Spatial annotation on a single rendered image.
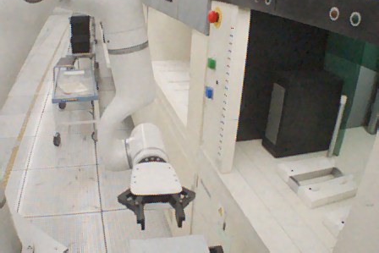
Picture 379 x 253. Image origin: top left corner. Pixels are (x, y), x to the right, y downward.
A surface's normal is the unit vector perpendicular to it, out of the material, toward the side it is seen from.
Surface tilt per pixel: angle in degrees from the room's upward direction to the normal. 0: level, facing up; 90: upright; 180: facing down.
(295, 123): 90
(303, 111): 90
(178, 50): 90
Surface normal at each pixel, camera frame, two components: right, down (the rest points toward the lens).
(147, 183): 0.06, -0.87
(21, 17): -0.07, 0.81
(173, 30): 0.30, 0.39
